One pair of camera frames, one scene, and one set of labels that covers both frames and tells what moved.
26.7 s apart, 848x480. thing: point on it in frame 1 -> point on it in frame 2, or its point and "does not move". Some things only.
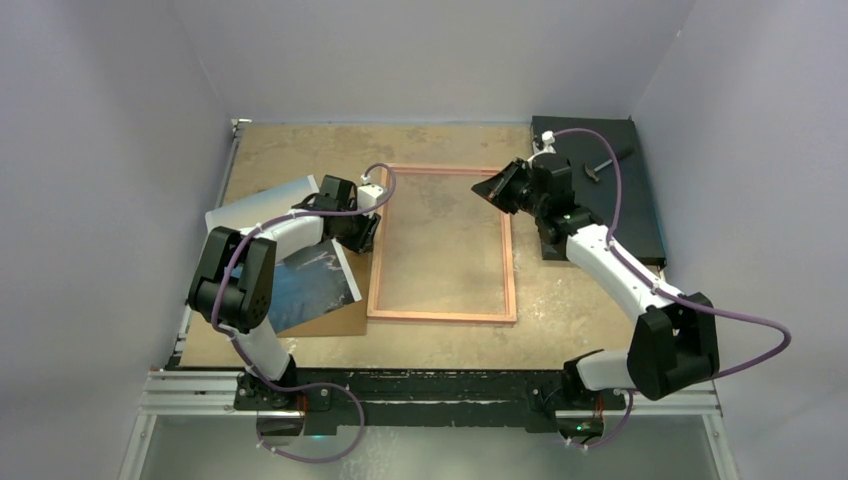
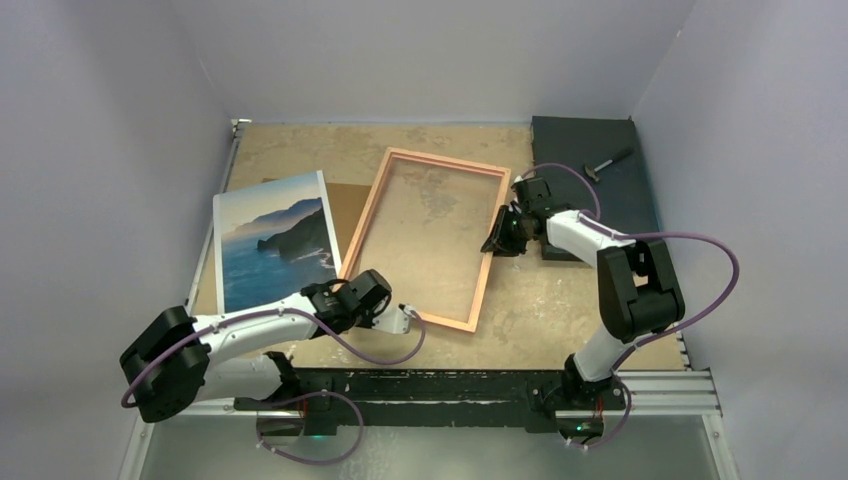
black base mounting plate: [458, 398] does not move
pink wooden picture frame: [508, 242] -> [416, 157]
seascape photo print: [307, 286] does not move
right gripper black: [496, 189] -> [509, 247]
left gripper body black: [355, 230] -> [364, 317]
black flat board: [636, 229] does not move
